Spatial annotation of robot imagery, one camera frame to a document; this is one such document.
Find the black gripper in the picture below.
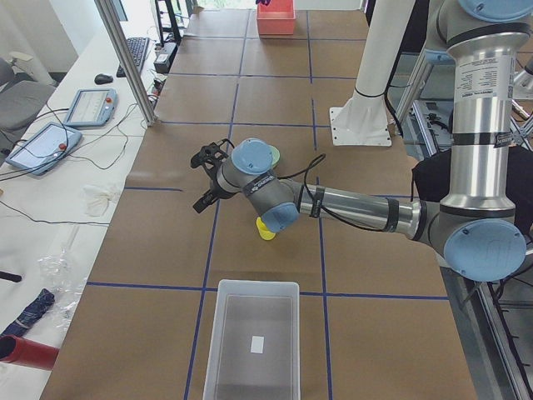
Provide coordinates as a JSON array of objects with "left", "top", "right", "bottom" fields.
[{"left": 193, "top": 164, "right": 229, "bottom": 213}]

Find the yellow plastic cup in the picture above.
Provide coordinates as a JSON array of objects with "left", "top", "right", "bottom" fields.
[{"left": 256, "top": 217, "right": 276, "bottom": 241}]

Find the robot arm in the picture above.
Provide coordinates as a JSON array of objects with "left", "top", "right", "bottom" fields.
[{"left": 191, "top": 1, "right": 532, "bottom": 282}]

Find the clear plastic storage box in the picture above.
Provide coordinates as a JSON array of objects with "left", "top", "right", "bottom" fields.
[{"left": 202, "top": 279, "right": 301, "bottom": 399}]

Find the mint green bowl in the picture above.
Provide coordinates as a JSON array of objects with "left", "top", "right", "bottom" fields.
[{"left": 269, "top": 145, "right": 281, "bottom": 169}]

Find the crumpled white tissue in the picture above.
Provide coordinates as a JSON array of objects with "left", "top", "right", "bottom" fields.
[{"left": 82, "top": 184, "right": 122, "bottom": 217}]

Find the upper teach pendant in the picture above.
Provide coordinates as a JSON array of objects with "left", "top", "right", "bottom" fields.
[{"left": 63, "top": 88, "right": 117, "bottom": 128}]

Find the teach pendant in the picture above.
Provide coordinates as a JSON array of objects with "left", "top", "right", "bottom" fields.
[
  {"left": 63, "top": 88, "right": 117, "bottom": 128},
  {"left": 6, "top": 122, "right": 82, "bottom": 176}
]

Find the black computer mouse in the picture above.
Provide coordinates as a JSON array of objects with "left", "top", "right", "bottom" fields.
[{"left": 94, "top": 73, "right": 113, "bottom": 85}]

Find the crumpled clear plastic wrap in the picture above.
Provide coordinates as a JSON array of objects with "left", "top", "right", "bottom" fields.
[{"left": 38, "top": 248, "right": 87, "bottom": 333}]

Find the black keyboard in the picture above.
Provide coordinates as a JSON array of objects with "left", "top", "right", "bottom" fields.
[{"left": 127, "top": 37, "right": 151, "bottom": 72}]

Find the lower teach pendant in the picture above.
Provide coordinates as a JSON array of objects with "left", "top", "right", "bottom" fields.
[{"left": 6, "top": 122, "right": 82, "bottom": 176}]

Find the folded dark blue umbrella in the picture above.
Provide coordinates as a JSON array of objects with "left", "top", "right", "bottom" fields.
[{"left": 1, "top": 288, "right": 55, "bottom": 338}]

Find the pink plastic bin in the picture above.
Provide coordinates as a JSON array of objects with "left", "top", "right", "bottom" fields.
[{"left": 256, "top": 0, "right": 296, "bottom": 35}]

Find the grey office chair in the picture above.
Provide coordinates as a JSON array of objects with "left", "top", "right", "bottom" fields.
[{"left": 1, "top": 58, "right": 55, "bottom": 142}]

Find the red cylinder bottle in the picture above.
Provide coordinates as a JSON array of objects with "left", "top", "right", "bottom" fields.
[{"left": 1, "top": 335, "right": 59, "bottom": 371}]

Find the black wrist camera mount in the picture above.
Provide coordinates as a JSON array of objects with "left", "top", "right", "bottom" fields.
[{"left": 190, "top": 138, "right": 232, "bottom": 173}]

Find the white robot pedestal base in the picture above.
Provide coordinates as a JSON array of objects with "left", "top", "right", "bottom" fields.
[{"left": 330, "top": 0, "right": 416, "bottom": 147}]

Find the aluminium frame post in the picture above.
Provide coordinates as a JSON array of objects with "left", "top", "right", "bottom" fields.
[{"left": 94, "top": 0, "right": 157, "bottom": 127}]

